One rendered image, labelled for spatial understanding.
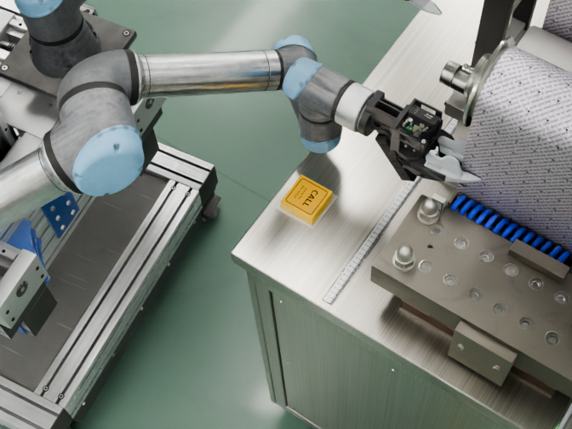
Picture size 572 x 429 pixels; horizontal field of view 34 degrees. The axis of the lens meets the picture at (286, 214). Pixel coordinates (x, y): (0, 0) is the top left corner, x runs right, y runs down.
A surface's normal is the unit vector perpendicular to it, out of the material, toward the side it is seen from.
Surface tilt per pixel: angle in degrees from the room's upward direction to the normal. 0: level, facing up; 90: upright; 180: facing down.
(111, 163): 87
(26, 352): 0
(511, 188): 90
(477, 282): 0
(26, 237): 0
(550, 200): 90
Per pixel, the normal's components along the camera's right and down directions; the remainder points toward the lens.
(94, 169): 0.41, 0.76
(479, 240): -0.04, -0.48
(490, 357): -0.56, 0.73
